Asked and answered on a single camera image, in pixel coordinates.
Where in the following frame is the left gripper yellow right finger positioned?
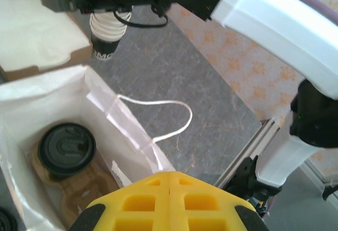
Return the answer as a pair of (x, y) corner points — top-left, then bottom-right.
(168, 171), (270, 231)

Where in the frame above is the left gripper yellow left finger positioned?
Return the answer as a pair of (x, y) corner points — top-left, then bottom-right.
(70, 171), (172, 231)

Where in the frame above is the brown pulp cup carrier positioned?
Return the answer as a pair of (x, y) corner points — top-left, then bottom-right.
(25, 146), (120, 227)

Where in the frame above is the dark green coffee cup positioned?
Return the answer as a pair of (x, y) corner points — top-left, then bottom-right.
(49, 166), (90, 182)

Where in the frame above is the black plastic cup lid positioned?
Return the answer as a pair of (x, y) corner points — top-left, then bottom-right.
(37, 123), (96, 175)

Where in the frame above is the red and white paper bag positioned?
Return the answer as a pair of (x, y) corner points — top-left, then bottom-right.
(0, 64), (193, 231)

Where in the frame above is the white paper cup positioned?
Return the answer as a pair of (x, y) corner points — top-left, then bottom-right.
(89, 13), (132, 25)
(91, 27), (127, 38)
(90, 21), (130, 31)

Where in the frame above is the stack of paper cups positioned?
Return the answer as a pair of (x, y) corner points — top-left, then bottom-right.
(91, 32), (123, 61)

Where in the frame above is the white napkin stack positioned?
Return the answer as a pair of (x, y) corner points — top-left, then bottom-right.
(0, 0), (90, 69)

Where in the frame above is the black cup lid stack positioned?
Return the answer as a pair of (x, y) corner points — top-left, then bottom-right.
(0, 206), (18, 231)

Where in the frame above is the brown cardboard napkin box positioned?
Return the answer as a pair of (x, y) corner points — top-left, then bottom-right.
(0, 11), (93, 82)

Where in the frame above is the black camera cable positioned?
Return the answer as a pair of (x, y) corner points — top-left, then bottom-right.
(113, 3), (169, 29)

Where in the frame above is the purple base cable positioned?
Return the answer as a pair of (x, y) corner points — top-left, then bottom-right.
(266, 196), (277, 216)

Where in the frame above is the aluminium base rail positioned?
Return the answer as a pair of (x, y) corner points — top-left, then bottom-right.
(213, 118), (281, 190)

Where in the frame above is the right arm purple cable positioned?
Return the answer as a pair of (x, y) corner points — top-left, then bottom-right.
(271, 0), (338, 27)

